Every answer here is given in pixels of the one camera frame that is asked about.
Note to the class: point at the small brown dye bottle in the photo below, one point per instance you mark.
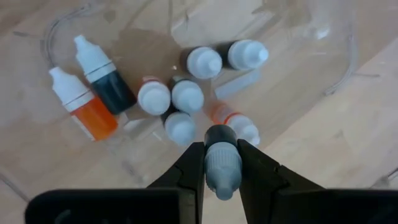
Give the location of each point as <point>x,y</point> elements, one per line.
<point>203,63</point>

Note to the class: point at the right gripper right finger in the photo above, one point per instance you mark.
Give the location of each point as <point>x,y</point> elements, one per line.
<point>258,174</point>

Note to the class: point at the small orange dye bottle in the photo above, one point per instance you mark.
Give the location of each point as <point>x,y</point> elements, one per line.
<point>93,118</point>
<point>154,99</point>
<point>245,127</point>

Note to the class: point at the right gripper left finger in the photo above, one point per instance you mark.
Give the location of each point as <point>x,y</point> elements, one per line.
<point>189,168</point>

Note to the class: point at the small maroon dye bottle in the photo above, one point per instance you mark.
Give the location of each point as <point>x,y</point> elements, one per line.
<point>247,55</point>

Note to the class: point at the small dark green dye bottle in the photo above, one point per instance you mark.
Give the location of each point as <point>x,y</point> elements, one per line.
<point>112,90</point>

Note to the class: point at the small blue dye bottle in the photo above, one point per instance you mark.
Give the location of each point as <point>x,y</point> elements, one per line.
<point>187,97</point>

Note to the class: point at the small black dye bottle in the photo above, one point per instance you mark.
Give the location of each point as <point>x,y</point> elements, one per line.
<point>180,129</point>
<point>223,165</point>

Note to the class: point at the clear plastic bin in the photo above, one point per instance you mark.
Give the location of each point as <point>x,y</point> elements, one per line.
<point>239,82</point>

